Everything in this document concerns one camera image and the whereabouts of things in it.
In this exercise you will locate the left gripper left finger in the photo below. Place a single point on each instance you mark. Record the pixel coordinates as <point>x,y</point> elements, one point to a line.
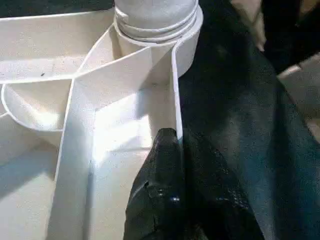
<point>160,187</point>

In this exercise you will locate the white plastic table top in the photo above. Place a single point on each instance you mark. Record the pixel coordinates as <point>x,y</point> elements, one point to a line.
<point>37,37</point>

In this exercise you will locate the white plastic table leg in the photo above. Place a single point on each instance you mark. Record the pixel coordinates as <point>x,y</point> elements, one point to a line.
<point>155,15</point>

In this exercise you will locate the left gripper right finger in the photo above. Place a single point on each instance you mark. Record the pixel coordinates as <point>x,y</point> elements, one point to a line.
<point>215,200</point>

